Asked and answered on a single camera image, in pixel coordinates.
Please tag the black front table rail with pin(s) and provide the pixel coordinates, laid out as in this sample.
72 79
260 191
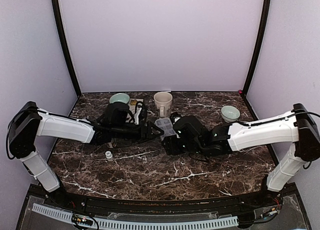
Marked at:
99 206

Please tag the black frame post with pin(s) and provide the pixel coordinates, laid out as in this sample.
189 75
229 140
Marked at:
257 47
64 46

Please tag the floral square coaster tile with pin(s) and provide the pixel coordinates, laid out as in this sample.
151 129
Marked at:
133 101

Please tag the white slotted cable duct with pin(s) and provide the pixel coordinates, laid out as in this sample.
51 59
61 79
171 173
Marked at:
100 223

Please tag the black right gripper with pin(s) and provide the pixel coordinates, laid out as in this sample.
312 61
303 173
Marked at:
171 147

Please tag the small white bottle cap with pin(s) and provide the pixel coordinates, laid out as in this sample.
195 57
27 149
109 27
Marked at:
109 156

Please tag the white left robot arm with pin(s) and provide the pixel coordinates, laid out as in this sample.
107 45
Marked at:
116 122

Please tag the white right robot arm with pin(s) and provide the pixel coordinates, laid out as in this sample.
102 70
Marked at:
296 127

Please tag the black right frame post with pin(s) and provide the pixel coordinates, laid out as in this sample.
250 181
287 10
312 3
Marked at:
257 47

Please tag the clear plastic pill organizer box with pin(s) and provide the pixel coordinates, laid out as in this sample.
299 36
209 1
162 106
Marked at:
166 125

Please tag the celadon green bowl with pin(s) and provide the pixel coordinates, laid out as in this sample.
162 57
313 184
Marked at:
119 98
230 114

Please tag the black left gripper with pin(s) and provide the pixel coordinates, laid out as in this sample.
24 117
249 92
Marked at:
148 134

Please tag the right celadon green bowl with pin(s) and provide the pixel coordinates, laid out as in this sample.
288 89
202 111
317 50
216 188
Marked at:
230 114

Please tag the white pill bottle orange label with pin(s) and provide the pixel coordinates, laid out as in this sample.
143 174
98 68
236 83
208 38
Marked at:
111 144

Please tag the black left frame post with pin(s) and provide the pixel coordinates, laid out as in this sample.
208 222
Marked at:
64 46

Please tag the beige ceramic mug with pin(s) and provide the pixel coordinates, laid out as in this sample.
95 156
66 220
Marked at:
163 101

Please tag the left celadon green bowl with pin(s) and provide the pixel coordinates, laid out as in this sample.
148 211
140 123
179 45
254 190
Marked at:
119 98

